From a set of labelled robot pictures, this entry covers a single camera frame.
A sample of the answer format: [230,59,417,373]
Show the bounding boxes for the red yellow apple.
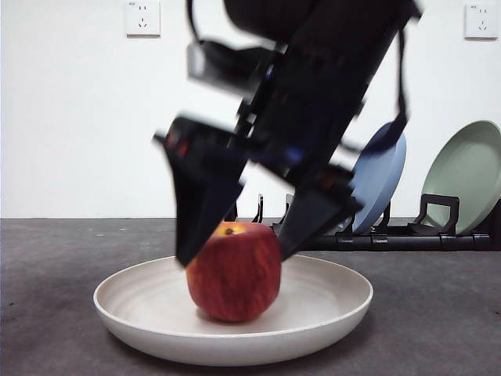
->
[186,221,283,324]

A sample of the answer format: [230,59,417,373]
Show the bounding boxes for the cream yellow plate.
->
[92,254,375,367]

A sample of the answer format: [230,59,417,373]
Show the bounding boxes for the blue plate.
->
[350,121,408,234]

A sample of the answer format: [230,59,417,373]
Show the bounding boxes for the black plate rack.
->
[234,192,491,251]

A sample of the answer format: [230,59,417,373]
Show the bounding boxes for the green plate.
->
[420,119,501,236]

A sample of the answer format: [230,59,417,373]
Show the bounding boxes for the pale grey camera box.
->
[186,42,207,81]

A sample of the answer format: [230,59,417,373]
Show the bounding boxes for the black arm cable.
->
[351,23,412,157]

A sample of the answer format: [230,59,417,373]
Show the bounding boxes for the white wall socket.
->
[464,3,499,40]
[125,0,162,38]

